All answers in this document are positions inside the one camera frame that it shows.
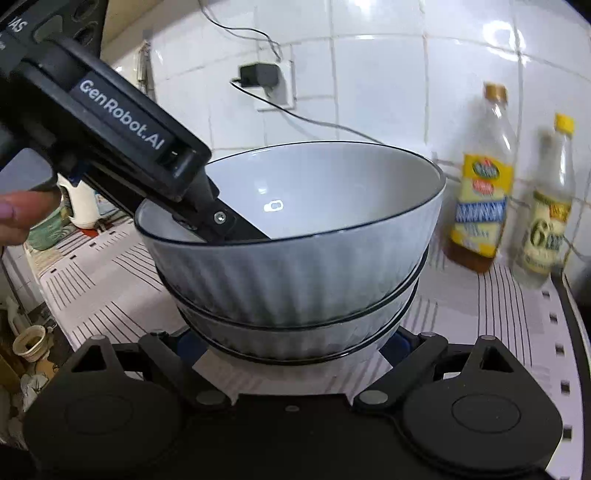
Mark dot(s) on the person's left hand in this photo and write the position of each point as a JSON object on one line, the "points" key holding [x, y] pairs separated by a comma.
{"points": [[23, 217]]}

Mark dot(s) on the white ribbed bowl black rim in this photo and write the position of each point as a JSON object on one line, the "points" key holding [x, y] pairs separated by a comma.
{"points": [[323, 339], [300, 272], [295, 357]]}

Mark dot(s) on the cream cup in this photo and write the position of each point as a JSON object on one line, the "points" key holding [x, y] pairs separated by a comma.
{"points": [[30, 341]]}

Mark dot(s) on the yellow label oil bottle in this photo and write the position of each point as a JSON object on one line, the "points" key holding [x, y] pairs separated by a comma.
{"points": [[482, 194]]}

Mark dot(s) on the clear bottle yellow cap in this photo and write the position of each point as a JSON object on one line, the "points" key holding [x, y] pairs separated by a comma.
{"points": [[547, 221]]}

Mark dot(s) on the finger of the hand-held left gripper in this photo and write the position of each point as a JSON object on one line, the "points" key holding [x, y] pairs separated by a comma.
{"points": [[231, 226]]}

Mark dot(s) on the white wall socket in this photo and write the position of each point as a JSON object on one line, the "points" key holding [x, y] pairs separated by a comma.
{"points": [[285, 92]]}

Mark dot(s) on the green cup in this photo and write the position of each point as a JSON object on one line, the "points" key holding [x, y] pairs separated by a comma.
{"points": [[48, 230]]}

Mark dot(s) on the black charger plug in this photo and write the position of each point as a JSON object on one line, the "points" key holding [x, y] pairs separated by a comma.
{"points": [[258, 74]]}

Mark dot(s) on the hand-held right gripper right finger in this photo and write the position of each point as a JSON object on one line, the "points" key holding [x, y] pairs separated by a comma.
{"points": [[400, 345]]}

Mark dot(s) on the white jug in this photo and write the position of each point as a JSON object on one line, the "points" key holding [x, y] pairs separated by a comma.
{"points": [[83, 207]]}

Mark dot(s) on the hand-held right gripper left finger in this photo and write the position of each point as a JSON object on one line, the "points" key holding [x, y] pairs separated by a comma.
{"points": [[185, 345]]}

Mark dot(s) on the striped table mat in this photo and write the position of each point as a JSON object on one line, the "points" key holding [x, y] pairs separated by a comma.
{"points": [[115, 295]]}

